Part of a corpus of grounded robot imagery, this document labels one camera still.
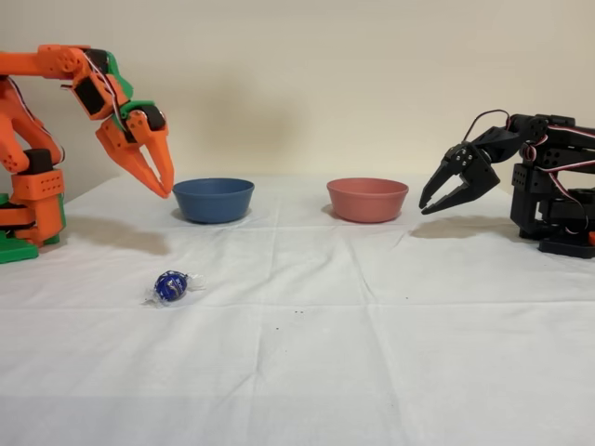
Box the blue candy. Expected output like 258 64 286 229
141 269 207 308

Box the green arm base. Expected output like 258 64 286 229
0 192 39 265

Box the blue bowl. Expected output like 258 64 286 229
171 177 256 225

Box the red bowl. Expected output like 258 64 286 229
325 177 410 223

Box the white tablecloth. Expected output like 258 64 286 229
0 175 595 446

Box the servo cable on orange arm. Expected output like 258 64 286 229
83 49 129 134

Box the servo cable on black arm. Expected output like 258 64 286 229
463 109 512 143

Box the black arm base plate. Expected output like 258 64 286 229
538 235 595 260

